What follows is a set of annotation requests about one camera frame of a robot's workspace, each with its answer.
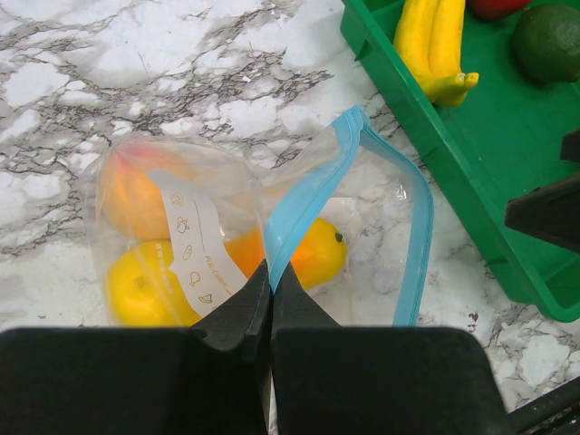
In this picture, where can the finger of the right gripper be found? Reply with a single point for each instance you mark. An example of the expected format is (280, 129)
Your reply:
(551, 213)

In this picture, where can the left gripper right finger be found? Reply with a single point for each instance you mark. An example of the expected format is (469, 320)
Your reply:
(332, 379)

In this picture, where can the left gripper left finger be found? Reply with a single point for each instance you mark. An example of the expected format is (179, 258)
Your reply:
(211, 378)

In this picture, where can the green plastic tray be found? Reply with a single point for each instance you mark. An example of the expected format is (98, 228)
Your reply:
(502, 142)

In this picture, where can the yellow lemon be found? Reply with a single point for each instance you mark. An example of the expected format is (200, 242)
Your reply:
(143, 292)

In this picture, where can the clear zip bag teal zipper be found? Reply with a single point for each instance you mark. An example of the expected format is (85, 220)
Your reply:
(348, 175)

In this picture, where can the dark green avocado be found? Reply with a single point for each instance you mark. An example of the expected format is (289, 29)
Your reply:
(546, 43)

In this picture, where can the yellow peach with leaf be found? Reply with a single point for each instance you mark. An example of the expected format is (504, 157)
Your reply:
(128, 196)

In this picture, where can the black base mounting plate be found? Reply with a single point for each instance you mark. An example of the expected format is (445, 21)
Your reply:
(554, 413)

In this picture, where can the red apple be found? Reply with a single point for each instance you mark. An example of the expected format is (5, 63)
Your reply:
(493, 10)

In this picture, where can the yellow banana bunch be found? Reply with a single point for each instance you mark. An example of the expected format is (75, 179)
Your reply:
(428, 39)

